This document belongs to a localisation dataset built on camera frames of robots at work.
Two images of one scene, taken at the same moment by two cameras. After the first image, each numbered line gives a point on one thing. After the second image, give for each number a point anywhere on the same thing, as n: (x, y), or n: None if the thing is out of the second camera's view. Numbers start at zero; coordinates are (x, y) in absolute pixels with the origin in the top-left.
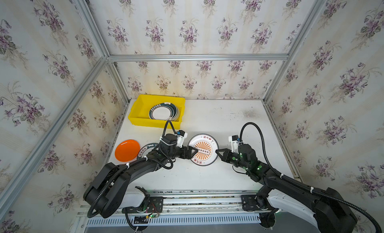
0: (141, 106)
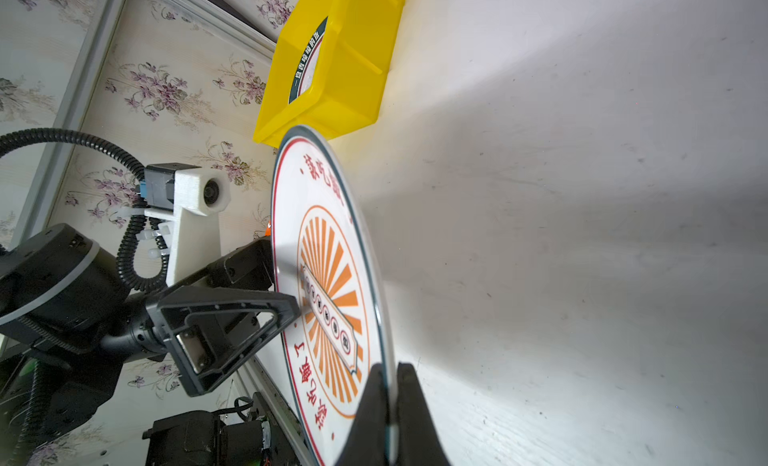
0: (329, 61)
